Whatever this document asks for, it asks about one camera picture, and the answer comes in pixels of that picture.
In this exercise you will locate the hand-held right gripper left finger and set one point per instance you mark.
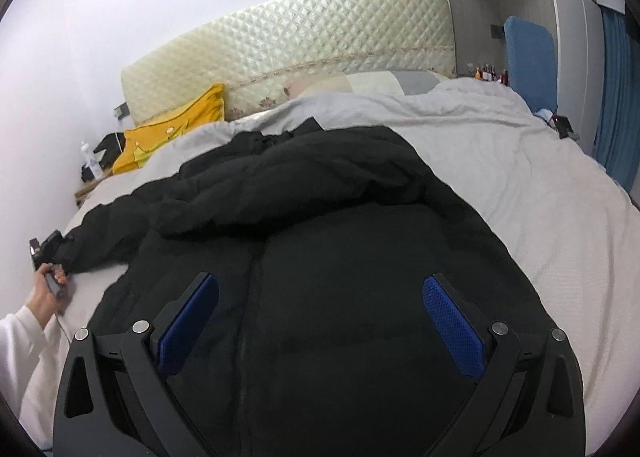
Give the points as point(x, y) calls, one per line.
point(186, 322)

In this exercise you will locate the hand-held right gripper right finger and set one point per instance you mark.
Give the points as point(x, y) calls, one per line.
point(452, 322)

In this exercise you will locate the black padded jacket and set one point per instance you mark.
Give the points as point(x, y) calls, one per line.
point(325, 217)

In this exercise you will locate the person's left forearm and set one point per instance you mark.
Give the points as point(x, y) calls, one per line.
point(22, 352)

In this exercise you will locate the person's left hand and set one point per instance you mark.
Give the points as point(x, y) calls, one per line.
point(56, 276)

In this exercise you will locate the wooden nightstand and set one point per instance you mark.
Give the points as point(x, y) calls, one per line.
point(87, 194)

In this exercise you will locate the white plastic bottle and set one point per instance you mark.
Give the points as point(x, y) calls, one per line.
point(90, 162)

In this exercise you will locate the black bag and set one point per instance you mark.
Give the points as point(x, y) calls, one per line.
point(111, 147)

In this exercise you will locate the light grey bed blanket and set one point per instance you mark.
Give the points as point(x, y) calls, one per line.
point(525, 197)

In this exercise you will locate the yellow crown print pillow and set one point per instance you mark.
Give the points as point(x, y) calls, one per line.
point(165, 129)

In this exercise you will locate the row of small bottles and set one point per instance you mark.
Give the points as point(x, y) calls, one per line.
point(490, 74)

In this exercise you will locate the grey patchwork pillow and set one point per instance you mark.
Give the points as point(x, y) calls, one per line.
point(370, 82)

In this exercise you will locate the blue curtain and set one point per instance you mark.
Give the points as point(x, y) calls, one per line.
point(620, 102)

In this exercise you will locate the grey white wardrobe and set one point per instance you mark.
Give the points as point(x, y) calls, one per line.
point(565, 37)

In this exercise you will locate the cream quilted headboard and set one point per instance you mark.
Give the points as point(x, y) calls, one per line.
point(310, 37)

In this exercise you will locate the wall socket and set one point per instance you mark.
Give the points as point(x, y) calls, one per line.
point(122, 111)

